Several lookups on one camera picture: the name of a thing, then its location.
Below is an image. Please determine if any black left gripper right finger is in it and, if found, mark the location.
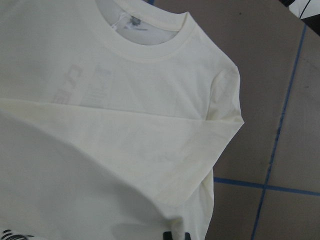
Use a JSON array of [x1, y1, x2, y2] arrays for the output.
[[182, 228, 192, 240]]

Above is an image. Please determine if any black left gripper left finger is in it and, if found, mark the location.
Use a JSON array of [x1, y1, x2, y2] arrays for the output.
[[162, 226, 175, 240]]

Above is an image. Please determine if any cream long-sleeve shirt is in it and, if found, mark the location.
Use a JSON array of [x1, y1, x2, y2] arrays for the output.
[[0, 0, 244, 240]]

